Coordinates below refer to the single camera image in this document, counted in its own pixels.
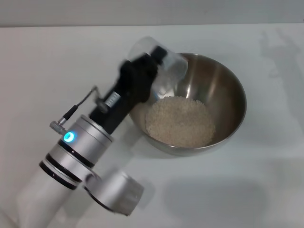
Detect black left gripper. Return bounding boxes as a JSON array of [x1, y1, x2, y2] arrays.
[[89, 46, 168, 136]]

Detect clear plastic measuring cup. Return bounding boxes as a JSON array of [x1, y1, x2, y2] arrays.
[[128, 36, 190, 99]]

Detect white rice grains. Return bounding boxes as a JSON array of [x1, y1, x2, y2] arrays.
[[145, 95, 217, 148]]

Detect stainless steel mixing bowl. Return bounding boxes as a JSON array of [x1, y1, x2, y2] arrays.
[[128, 52, 247, 157]]

